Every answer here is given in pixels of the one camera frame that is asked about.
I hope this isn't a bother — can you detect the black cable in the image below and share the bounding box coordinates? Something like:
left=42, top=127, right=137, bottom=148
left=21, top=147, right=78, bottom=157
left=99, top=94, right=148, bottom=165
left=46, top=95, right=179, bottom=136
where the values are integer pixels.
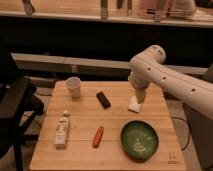
left=172, top=115, right=192, bottom=152

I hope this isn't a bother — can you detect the white glue bottle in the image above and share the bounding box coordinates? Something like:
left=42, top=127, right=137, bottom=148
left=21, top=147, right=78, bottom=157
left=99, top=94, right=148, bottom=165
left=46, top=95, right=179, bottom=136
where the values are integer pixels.
left=54, top=110, right=70, bottom=149

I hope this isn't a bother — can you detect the grey metal rail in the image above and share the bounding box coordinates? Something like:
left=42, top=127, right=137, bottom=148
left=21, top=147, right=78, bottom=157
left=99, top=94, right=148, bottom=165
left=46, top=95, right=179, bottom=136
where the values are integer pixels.
left=10, top=52, right=208, bottom=76

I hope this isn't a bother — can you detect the white paper cup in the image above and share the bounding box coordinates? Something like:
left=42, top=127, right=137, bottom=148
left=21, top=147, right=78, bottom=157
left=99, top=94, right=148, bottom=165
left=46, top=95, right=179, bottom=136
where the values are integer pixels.
left=65, top=77, right=81, bottom=98

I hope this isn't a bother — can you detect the green bowl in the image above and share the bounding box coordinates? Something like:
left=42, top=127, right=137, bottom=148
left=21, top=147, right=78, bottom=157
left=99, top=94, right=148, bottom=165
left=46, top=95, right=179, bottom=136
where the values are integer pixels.
left=120, top=120, right=159, bottom=160

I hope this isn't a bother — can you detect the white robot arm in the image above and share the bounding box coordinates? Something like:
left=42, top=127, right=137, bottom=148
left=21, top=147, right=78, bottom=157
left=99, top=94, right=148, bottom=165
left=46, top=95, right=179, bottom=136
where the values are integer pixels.
left=129, top=45, right=213, bottom=120

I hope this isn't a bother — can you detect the white sponge block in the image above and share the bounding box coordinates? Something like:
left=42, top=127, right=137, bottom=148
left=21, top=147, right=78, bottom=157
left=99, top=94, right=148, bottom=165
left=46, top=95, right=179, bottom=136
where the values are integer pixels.
left=128, top=96, right=141, bottom=113

